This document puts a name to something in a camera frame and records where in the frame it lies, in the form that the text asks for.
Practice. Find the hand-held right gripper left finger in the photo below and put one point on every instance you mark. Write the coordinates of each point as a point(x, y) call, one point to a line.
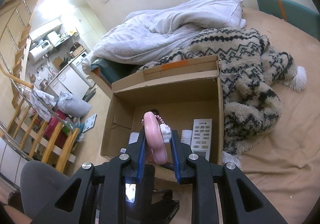
point(141, 159)

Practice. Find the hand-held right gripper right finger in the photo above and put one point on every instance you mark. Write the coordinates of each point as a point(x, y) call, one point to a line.
point(176, 161)

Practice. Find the white pill bottle blue label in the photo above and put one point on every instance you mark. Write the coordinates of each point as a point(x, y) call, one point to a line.
point(186, 137)

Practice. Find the pink round compact mirror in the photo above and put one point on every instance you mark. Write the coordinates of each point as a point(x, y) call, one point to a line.
point(155, 136)

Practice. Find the white remote control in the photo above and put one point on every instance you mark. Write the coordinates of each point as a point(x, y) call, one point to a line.
point(201, 136)

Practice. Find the black phone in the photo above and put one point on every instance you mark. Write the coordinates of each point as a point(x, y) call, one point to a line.
point(162, 204)

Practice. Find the cardboard box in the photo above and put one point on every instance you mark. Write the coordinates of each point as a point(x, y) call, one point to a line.
point(130, 109)

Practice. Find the floor scale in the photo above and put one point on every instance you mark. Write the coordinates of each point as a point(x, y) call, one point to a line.
point(88, 122)

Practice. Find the white stuffed sack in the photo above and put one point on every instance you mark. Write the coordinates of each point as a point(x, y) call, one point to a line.
point(75, 107)

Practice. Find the red bag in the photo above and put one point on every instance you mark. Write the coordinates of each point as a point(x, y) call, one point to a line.
point(53, 124)

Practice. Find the person's grey trouser leg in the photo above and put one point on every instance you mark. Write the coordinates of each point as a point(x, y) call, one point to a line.
point(45, 184)

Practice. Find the patterned fleece blanket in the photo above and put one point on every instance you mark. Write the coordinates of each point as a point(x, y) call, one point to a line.
point(250, 89)

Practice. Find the white washing machine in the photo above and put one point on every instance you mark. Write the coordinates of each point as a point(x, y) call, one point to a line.
point(62, 79)
point(80, 74)

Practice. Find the white hanging cloth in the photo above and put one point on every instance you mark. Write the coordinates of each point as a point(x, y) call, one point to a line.
point(42, 104)

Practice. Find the small brown box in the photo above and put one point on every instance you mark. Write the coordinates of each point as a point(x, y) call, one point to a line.
point(77, 50)

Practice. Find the white duvet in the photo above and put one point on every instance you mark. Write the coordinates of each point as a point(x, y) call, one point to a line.
point(175, 26)

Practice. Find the white water heater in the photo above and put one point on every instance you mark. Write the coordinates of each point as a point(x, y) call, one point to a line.
point(38, 54)

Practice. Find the cream tall cupboard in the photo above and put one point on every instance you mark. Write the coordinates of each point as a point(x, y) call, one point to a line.
point(82, 24)

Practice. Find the white range hood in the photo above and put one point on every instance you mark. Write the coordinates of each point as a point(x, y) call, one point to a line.
point(53, 38)

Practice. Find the teal cushion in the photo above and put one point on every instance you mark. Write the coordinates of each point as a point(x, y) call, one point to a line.
point(267, 4)

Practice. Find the white wall cabinet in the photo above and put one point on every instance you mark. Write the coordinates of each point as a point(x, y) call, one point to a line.
point(45, 28)

